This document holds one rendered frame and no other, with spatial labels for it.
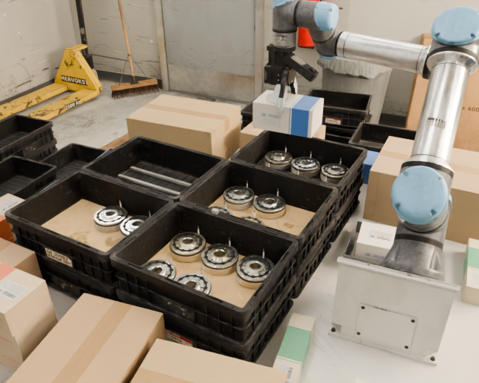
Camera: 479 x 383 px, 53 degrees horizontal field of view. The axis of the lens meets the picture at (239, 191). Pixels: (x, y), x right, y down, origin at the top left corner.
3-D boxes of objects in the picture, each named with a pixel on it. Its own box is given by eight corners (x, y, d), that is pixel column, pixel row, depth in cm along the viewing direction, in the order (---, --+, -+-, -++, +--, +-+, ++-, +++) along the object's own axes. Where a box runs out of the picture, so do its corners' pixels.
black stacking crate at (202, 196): (335, 219, 155) (339, 189, 149) (298, 274, 134) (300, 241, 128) (229, 188, 172) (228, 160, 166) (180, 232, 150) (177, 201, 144)
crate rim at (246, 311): (300, 247, 128) (300, 240, 127) (245, 322, 106) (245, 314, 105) (177, 207, 145) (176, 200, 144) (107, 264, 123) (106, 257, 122)
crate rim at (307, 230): (339, 194, 150) (340, 188, 149) (300, 247, 128) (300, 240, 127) (228, 165, 167) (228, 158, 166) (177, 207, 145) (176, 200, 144)
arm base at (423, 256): (441, 290, 123) (448, 252, 125) (446, 283, 109) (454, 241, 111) (380, 276, 129) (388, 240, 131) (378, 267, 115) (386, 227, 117)
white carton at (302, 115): (321, 124, 162) (324, 98, 158) (311, 137, 153) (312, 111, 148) (266, 114, 169) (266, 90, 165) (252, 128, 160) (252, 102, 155)
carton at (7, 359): (64, 343, 128) (58, 323, 124) (29, 378, 119) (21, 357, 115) (20, 323, 134) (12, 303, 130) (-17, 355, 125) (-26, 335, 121)
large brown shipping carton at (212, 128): (241, 146, 225) (240, 106, 215) (213, 176, 202) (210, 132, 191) (166, 132, 239) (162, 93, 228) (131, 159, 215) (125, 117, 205)
